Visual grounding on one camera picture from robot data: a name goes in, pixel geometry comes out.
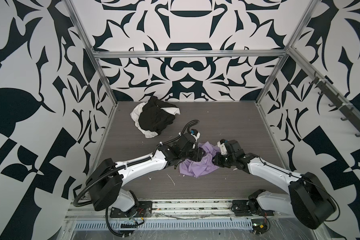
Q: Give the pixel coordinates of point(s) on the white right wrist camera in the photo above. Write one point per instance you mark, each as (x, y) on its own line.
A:
(222, 147)

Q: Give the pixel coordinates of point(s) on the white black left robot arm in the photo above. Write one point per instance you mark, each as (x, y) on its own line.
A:
(109, 177)

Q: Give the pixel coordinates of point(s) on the white slotted cable duct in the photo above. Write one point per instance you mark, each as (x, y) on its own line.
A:
(201, 224)

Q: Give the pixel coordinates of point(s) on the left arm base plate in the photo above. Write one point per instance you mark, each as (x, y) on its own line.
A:
(141, 209)

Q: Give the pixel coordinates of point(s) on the white cloth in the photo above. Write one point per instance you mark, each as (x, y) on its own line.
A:
(135, 115)

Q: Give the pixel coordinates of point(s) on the black cloth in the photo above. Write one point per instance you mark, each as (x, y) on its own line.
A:
(156, 115)

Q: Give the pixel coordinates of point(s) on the aluminium frame rail structure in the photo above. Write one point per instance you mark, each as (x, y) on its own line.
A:
(241, 70)

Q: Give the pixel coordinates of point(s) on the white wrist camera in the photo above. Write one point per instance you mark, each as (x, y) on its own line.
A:
(195, 133)
(222, 147)

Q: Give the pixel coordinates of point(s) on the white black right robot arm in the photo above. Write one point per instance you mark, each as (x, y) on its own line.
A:
(304, 197)

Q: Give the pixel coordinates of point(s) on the black wall hook rack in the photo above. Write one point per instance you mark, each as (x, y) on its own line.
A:
(338, 102)

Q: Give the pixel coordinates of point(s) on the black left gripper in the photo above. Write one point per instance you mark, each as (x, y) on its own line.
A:
(198, 154)

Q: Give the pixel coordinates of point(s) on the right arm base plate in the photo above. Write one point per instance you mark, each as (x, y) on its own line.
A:
(242, 208)

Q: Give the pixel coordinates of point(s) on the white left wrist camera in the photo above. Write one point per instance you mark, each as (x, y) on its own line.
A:
(195, 133)

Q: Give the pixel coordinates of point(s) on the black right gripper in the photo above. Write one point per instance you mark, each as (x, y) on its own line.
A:
(217, 162)

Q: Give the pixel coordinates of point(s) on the lilac purple cloth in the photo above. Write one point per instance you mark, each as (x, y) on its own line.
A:
(205, 166)

